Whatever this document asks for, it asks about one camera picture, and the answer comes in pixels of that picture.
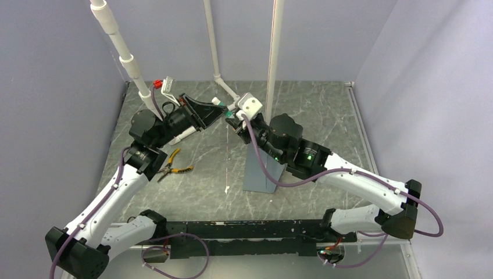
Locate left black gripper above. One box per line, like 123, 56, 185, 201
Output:
152, 93, 228, 149

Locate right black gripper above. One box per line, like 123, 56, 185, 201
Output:
229, 113, 286, 163

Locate grey-blue envelope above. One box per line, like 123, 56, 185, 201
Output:
242, 144, 285, 194

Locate green white glue stick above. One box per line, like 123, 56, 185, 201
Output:
212, 97, 233, 118

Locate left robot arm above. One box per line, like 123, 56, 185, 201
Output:
45, 94, 228, 278

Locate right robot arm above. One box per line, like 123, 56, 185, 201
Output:
226, 113, 422, 241

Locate white pipe with red stripe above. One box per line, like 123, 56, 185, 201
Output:
265, 0, 285, 123

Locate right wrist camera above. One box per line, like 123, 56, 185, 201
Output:
234, 92, 263, 120

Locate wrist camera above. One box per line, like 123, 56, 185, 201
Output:
153, 76, 178, 103
234, 92, 263, 120

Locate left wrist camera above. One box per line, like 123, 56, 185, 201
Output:
153, 76, 178, 103

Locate yellow handled pliers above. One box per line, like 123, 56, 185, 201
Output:
157, 148, 194, 183

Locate white PVC pipe frame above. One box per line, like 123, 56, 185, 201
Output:
90, 1, 237, 148

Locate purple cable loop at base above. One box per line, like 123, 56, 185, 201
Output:
141, 231, 210, 279

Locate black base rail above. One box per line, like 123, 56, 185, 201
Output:
127, 219, 357, 259

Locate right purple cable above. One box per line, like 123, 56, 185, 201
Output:
241, 115, 444, 269

